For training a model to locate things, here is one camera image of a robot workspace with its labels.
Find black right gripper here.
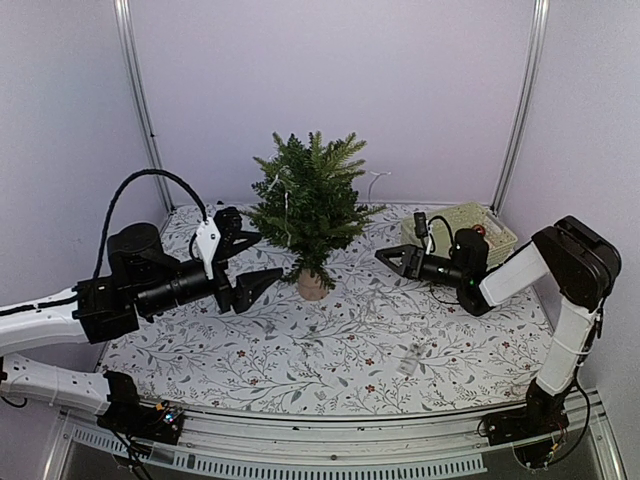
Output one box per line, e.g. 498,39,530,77
376,245,468,290

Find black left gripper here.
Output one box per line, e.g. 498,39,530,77
136,258,284,318

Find pale green perforated basket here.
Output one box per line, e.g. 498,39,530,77
399,201,520,269

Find small green christmas tree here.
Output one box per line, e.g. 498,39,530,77
247,131,386,301

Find clear wire fairy lights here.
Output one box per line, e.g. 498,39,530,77
264,134,426,346

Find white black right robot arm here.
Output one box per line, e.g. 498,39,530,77
375,213,622,436

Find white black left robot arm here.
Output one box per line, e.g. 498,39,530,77
1,207,283,434

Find floral white table mat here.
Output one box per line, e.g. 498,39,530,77
100,205,552,416

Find clear battery box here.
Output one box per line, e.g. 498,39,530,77
397,344,425,376

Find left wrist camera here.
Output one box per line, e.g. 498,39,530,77
194,217,221,280

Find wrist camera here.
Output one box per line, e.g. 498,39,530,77
194,217,221,280
413,212,430,251

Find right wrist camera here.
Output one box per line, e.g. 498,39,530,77
413,212,430,251

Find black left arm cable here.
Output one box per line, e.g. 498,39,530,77
92,168,209,291

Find right aluminium frame post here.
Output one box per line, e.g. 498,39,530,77
491,0,550,215

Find aluminium frame post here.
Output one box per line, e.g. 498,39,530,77
113,0,176,214
491,0,550,215

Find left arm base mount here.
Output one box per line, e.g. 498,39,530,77
97,400,185,445

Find aluminium front rail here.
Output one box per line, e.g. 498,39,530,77
42,387,626,480

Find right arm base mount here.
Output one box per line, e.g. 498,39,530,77
476,403,591,471

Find left aluminium frame post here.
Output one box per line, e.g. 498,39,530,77
113,0,176,214

